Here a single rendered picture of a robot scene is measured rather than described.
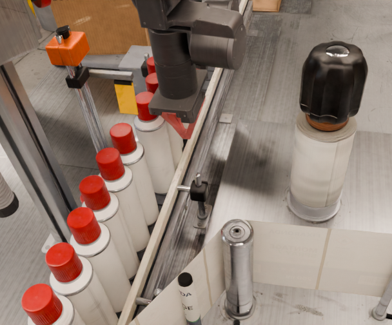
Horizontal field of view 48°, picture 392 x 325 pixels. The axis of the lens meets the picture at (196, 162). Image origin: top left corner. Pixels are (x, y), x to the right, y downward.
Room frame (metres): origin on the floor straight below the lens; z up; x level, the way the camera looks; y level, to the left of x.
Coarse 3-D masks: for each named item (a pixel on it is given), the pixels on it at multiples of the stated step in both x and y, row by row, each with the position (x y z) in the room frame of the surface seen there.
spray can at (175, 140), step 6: (150, 78) 0.60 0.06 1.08; (156, 78) 0.60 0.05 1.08; (150, 84) 0.58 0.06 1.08; (156, 84) 0.58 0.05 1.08; (150, 90) 0.58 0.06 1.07; (168, 126) 0.57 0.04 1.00; (168, 132) 0.57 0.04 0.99; (174, 132) 0.58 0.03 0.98; (174, 138) 0.58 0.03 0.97; (180, 138) 0.59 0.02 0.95; (174, 144) 0.58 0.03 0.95; (180, 144) 0.59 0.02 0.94; (174, 150) 0.57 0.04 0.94; (180, 150) 0.58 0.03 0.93; (174, 156) 0.57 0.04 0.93; (180, 156) 0.58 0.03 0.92; (174, 162) 0.57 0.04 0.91; (174, 168) 0.57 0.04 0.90
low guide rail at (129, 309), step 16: (208, 96) 0.75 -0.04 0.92; (192, 144) 0.61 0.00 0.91; (176, 176) 0.53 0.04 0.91; (176, 192) 0.50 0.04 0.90; (160, 224) 0.43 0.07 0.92; (160, 240) 0.41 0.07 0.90; (144, 256) 0.37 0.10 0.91; (144, 272) 0.35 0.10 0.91; (128, 304) 0.30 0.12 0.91; (128, 320) 0.28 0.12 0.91
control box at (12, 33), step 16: (0, 0) 0.36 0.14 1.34; (16, 0) 0.37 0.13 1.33; (0, 16) 0.36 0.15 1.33; (16, 16) 0.36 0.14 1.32; (32, 16) 0.38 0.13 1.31; (0, 32) 0.35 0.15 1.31; (16, 32) 0.36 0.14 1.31; (32, 32) 0.37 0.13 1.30; (0, 48) 0.35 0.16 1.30; (16, 48) 0.36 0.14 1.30; (32, 48) 0.36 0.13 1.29; (0, 64) 0.35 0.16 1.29
